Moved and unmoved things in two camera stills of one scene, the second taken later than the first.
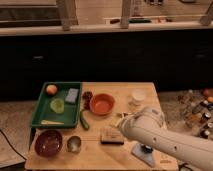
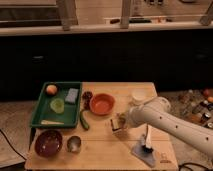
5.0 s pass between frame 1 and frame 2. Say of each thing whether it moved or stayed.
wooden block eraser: moved
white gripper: stayed
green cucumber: stayed
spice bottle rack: stayed
